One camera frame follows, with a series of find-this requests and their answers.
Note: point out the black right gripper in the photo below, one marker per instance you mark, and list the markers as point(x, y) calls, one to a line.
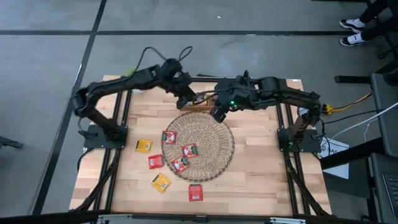
point(239, 93)

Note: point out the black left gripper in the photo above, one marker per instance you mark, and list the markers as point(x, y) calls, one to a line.
point(178, 84)

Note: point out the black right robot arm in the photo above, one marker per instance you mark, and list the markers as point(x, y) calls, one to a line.
point(295, 96)

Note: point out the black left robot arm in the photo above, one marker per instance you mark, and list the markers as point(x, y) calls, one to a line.
point(109, 85)

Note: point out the red tea packet with barcode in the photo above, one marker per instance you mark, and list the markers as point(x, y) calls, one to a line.
point(195, 192)

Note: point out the wooden organizer box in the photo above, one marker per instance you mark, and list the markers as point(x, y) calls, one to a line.
point(199, 108)

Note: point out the round woven placemat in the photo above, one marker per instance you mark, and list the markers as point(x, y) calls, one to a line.
point(211, 146)

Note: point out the white box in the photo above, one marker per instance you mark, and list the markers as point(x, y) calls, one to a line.
point(334, 158)

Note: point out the person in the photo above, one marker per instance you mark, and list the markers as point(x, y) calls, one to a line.
point(354, 25)

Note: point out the dark grey desk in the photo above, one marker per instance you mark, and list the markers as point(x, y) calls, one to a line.
point(377, 186)
point(385, 112)

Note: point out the black stand foot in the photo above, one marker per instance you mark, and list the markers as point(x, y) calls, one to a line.
point(11, 143)

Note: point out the black keyboard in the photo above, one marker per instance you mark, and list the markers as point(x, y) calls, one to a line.
point(392, 193)

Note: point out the black arched bracket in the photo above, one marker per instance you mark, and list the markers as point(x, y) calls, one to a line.
point(246, 73)

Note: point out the black aluminium table frame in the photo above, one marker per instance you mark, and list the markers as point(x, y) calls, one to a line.
point(248, 216)

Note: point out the silver aluminium bracket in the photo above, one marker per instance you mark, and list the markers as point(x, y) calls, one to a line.
point(110, 220)
point(287, 220)

